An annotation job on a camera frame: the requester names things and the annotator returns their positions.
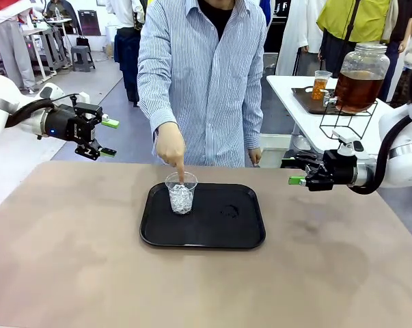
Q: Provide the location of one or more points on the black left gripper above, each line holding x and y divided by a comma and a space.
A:
64, 124

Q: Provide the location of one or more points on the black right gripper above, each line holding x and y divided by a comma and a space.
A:
340, 169

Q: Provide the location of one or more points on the clear plastic cup with ice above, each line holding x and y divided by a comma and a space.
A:
181, 201

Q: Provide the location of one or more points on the person's left forearm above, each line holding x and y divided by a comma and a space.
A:
253, 126

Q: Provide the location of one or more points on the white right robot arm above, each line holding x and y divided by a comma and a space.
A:
407, 153

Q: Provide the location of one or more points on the person's right forearm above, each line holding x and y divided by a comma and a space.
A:
158, 109

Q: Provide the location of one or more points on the plastic cup with orange drink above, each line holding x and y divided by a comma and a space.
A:
319, 87

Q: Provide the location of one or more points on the person's left hand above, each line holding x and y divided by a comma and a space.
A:
255, 155

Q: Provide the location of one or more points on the person's right hand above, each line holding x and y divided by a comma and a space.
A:
169, 143

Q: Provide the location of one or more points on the white side table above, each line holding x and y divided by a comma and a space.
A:
304, 126

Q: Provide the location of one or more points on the brown serving tray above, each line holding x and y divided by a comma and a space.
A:
308, 102

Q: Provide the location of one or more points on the grey plastic stool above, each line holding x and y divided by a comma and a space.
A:
82, 51

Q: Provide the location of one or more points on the black serving tray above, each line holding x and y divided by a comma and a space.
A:
219, 232

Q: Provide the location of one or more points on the black bag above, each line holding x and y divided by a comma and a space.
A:
82, 41

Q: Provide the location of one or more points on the person in striped shirt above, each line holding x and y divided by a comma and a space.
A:
205, 102

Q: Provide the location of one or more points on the glass tea dispenser jar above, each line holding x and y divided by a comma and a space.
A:
359, 89

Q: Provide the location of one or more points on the grey metal workbench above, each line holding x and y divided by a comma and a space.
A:
52, 48

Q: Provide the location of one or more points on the dark rectangular panel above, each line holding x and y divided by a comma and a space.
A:
89, 22

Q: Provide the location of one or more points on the person in grey trousers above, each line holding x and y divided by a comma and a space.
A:
12, 51

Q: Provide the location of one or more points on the water bottle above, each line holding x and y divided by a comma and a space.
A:
57, 13

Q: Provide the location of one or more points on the seated person at workbench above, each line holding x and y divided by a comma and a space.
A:
60, 8

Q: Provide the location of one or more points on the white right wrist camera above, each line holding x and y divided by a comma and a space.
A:
349, 141

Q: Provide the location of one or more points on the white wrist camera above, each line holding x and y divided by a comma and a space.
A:
55, 90
349, 141

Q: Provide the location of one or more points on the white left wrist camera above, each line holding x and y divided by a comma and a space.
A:
55, 90

